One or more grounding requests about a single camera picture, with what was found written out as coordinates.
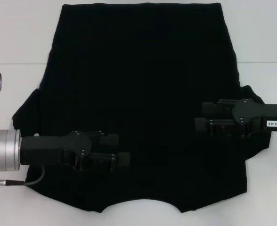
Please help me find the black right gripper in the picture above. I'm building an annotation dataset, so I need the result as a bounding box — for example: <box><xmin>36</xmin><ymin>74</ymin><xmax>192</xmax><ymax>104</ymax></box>
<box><xmin>194</xmin><ymin>98</ymin><xmax>277</xmax><ymax>140</ymax></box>

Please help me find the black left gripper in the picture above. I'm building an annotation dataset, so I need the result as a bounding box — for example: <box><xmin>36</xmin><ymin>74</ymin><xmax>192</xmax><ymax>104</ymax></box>
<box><xmin>20</xmin><ymin>130</ymin><xmax>120</xmax><ymax>172</ymax></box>

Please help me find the thin left arm cable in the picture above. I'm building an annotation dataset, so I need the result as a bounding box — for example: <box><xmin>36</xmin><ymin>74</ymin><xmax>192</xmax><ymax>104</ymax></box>
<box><xmin>5</xmin><ymin>164</ymin><xmax>46</xmax><ymax>186</ymax></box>

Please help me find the black T-shirt with FREE print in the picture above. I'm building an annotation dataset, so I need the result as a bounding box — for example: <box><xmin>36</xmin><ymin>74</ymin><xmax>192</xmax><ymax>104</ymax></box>
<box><xmin>12</xmin><ymin>2</ymin><xmax>277</xmax><ymax>214</ymax></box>

